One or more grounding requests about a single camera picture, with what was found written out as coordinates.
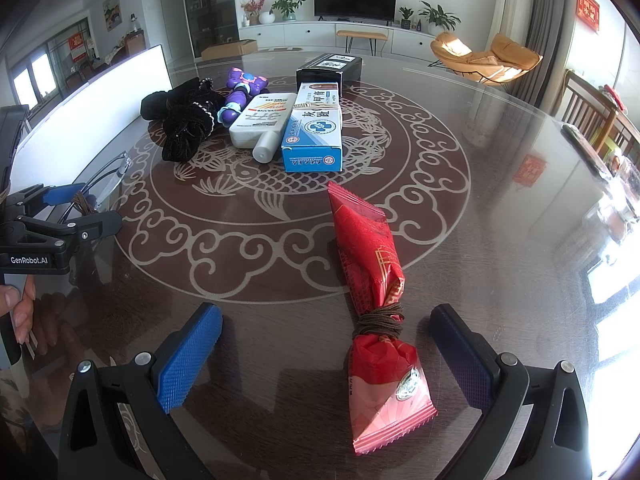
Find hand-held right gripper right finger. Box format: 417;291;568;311
430;304;593;480

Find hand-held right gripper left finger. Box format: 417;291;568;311
57;302;224;480

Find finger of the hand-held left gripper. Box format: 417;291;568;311
17;210;123;256
5;184;83;219

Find brown elastic hair tie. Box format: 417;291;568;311
352;302;406;343
70;192;98;216

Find clear frame eyeglasses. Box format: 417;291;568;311
75;151;133;211

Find red snack packet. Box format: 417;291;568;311
327;181;438;456

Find blue and white medicine box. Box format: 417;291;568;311
280;105;345;173

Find white ointment box with photo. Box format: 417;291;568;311
296;81;343;111

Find dark patterned glass desktop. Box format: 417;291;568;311
0;47;640;480

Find person's left hand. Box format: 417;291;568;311
0;280;38;346

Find white partition board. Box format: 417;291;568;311
10;44;173;196

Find black rhinestone velvet scrunchie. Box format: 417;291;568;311
161;95;226;162

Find red door decoration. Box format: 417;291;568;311
67;32;88;63

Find white sunscreen bottle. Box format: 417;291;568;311
229;92;298;163

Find purple toy figure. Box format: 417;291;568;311
216;66;271;128

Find white door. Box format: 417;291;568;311
157;0;186;63

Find brown cardboard box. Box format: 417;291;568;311
200;39;258;60

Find black remote control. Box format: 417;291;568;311
560;124;613;181

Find dark display cabinet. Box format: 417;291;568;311
180;0;241;58

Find red flower arrangement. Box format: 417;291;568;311
240;0;268;26

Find white television cabinet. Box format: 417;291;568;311
235;20;441;58

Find wooden chair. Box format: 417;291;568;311
560;69;640;161

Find bushy green potted plant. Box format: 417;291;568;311
270;0;306;22

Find black cardboard box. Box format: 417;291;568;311
295;52;363;98

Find orange lounge chair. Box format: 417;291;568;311
430;31;544;86

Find orange stool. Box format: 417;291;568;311
336;30;389;56

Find large green potted plant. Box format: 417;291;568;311
417;0;462;36

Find grey curtain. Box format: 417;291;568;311
510;0;568;113

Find red wall decoration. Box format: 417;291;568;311
576;0;601;34

